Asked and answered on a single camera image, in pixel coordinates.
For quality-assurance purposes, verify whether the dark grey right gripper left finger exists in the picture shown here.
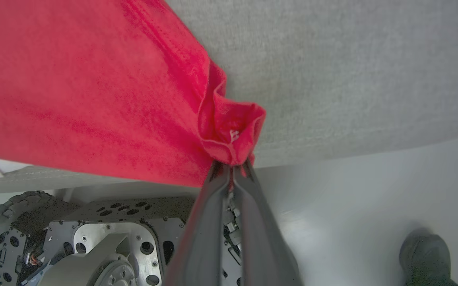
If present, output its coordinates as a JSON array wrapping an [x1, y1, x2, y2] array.
[[163, 160, 231, 286]]

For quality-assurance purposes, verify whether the red cloth garment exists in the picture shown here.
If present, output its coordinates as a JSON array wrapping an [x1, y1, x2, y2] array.
[[0, 0, 267, 188]]

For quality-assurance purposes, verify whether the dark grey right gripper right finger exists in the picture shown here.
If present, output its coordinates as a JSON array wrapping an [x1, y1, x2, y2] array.
[[232, 158, 304, 286]]

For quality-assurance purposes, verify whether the grey fabric sofa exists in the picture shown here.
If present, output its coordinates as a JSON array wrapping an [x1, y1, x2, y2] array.
[[0, 0, 458, 195]]

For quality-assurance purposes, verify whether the dark shoe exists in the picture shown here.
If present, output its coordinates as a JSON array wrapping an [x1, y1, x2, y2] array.
[[399, 228, 458, 286]]

